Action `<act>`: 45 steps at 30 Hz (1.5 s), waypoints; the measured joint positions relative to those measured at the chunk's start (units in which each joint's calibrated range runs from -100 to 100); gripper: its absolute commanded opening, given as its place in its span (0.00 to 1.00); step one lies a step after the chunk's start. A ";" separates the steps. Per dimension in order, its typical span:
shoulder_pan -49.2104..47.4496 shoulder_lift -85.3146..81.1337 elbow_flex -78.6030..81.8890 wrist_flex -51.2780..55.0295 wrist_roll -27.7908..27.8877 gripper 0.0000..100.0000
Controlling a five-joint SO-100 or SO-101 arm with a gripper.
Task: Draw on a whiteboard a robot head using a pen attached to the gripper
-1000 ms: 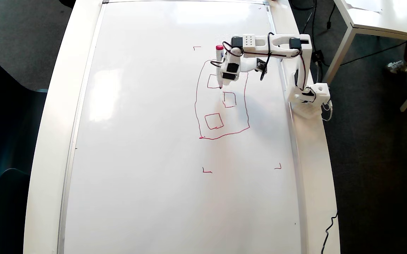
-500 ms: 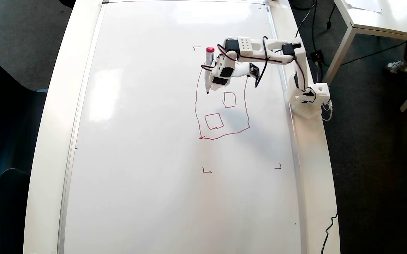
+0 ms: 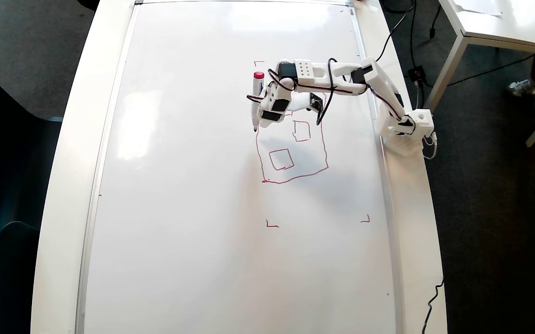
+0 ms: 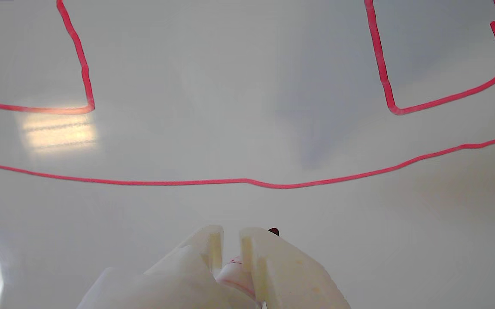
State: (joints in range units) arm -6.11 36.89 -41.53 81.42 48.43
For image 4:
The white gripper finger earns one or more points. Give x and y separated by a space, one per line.
174 279
286 279

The white marker pen red ends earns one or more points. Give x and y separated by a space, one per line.
235 274

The large whiteboard aluminium frame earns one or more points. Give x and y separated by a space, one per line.
247 128

